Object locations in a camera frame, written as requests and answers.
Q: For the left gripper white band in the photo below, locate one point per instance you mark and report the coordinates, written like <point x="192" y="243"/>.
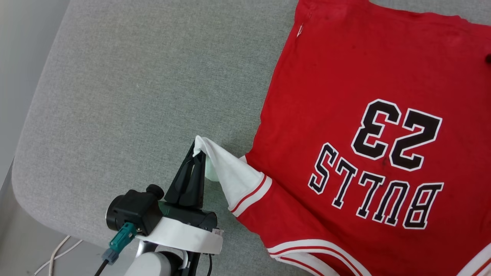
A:
<point x="184" y="235"/>

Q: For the red basketball jersey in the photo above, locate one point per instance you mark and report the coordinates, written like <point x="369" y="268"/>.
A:
<point x="345" y="76"/>

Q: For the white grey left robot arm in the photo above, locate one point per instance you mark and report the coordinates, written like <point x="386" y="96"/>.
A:
<point x="149" y="266"/>

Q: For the grey fabric sofa cushion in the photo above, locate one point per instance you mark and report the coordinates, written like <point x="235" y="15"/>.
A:
<point x="134" y="96"/>

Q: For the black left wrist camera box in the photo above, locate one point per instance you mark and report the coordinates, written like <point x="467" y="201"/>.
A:
<point x="140" y="209"/>

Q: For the teal left camera connector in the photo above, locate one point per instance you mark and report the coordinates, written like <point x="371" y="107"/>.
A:
<point x="122" y="237"/>

